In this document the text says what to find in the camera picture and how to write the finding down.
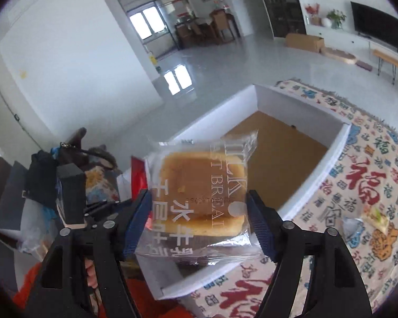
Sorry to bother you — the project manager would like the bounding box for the blue white snack bag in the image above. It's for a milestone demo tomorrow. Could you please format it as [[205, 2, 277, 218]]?
[[341, 218, 365, 248]]

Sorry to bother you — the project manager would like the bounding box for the packaged milk toast bread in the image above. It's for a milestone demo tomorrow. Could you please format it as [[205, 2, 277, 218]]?
[[136, 131, 262, 263]]

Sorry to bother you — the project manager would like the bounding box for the person's right hand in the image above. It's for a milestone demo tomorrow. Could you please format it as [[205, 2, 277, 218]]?
[[85, 258, 98, 289]]

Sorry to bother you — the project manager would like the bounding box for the red snack packet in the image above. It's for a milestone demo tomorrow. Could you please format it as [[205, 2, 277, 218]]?
[[131, 157, 148, 200]]

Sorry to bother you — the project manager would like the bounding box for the yellow green snack packet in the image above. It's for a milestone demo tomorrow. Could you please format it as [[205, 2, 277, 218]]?
[[362, 205, 389, 235]]

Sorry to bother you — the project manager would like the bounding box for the patterned woven tablecloth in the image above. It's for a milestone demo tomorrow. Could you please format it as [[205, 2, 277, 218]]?
[[188, 79, 398, 317]]

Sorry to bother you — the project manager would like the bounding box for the white cardboard box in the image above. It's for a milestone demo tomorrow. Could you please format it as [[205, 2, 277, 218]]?
[[115, 84, 352, 302]]

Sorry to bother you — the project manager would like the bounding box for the dining table with chairs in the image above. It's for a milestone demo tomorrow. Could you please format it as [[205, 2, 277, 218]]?
[[173, 9, 241, 50]]

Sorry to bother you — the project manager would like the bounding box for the purple floor mat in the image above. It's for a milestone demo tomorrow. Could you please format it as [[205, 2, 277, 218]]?
[[355, 60, 373, 72]]

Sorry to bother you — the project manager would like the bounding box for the round wooden cat scratcher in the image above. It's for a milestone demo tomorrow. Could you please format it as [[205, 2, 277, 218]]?
[[321, 47, 358, 65]]

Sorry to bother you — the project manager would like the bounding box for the wooden bench stool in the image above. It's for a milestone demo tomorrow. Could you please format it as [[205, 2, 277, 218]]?
[[373, 50, 398, 85]]

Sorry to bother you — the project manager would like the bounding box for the white tv cabinet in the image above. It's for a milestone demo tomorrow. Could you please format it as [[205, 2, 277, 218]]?
[[305, 24, 398, 80]]

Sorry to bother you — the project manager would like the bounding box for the brown cardboard box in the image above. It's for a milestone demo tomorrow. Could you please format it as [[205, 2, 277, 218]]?
[[285, 33, 325, 53]]

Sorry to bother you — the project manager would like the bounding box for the black flat television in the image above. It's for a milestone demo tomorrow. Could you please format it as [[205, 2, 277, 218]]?
[[351, 2, 398, 50]]

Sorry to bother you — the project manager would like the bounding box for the potted green plant left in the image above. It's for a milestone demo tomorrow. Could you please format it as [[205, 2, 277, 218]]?
[[326, 9, 347, 29]]

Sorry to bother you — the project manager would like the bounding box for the red flower vase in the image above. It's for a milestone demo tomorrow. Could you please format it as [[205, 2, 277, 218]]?
[[305, 3, 321, 26]]

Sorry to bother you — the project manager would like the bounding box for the dark glass display cabinet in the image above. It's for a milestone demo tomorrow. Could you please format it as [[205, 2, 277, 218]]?
[[263, 0, 306, 38]]

